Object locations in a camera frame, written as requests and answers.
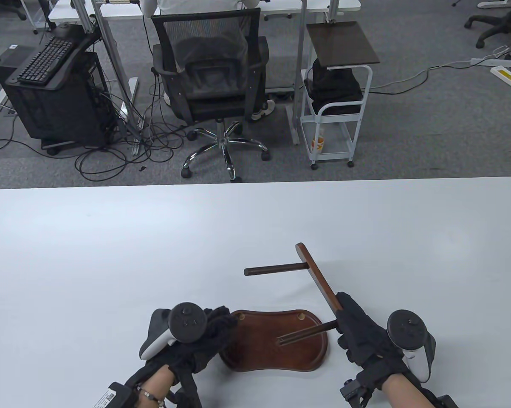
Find person's right hand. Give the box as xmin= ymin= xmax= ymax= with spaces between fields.
xmin=334 ymin=292 xmax=404 ymax=379

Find person's left hand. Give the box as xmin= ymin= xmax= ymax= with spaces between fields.
xmin=147 ymin=305 xmax=239 ymax=374

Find wooden key rack base tray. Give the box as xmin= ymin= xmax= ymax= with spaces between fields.
xmin=218 ymin=309 xmax=330 ymax=373

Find wooden key rack rod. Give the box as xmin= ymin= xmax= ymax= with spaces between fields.
xmin=244 ymin=263 xmax=309 ymax=278
xmin=277 ymin=322 xmax=340 ymax=347

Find wooden key rack top bar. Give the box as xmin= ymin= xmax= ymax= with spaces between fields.
xmin=296 ymin=243 xmax=345 ymax=317

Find person's right forearm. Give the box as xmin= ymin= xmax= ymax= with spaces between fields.
xmin=381 ymin=372 xmax=434 ymax=408

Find left black white controller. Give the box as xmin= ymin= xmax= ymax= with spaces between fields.
xmin=140 ymin=303 xmax=209 ymax=361

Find black white controller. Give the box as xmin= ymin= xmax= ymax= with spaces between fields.
xmin=140 ymin=303 xmax=209 ymax=361
xmin=386 ymin=309 xmax=436 ymax=381

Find right black white controller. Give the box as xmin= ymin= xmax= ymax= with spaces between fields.
xmin=386 ymin=309 xmax=436 ymax=381

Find black box with white label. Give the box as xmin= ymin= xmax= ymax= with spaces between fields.
xmin=92 ymin=382 xmax=139 ymax=408

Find black bag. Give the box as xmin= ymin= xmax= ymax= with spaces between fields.
xmin=304 ymin=57 xmax=364 ymax=115

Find black mesh office chair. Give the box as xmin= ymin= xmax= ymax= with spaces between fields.
xmin=150 ymin=8 xmax=269 ymax=182

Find black computer tower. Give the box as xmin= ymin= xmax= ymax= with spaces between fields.
xmin=0 ymin=45 xmax=118 ymax=149

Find white cart with brown top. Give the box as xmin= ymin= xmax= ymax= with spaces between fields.
xmin=300 ymin=21 xmax=381 ymax=170

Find white power strip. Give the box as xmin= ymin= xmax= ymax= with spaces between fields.
xmin=471 ymin=57 xmax=511 ymax=68

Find black keyboard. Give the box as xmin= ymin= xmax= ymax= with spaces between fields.
xmin=17 ymin=36 xmax=74 ymax=83

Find white desk with metal legs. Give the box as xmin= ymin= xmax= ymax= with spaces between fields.
xmin=47 ymin=0 xmax=362 ymax=156

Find black office chair base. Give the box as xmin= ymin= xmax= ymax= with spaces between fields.
xmin=464 ymin=0 xmax=511 ymax=49

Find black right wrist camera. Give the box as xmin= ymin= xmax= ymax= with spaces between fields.
xmin=339 ymin=380 xmax=373 ymax=408

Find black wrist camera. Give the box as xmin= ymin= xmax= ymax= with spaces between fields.
xmin=339 ymin=380 xmax=373 ymax=408
xmin=168 ymin=374 xmax=203 ymax=408

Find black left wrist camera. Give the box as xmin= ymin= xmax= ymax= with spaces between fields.
xmin=168 ymin=374 xmax=203 ymax=408

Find beaded bracelet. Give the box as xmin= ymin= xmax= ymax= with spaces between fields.
xmin=136 ymin=382 xmax=167 ymax=405

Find black floor cables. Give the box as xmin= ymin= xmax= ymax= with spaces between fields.
xmin=0 ymin=76 xmax=188 ymax=179

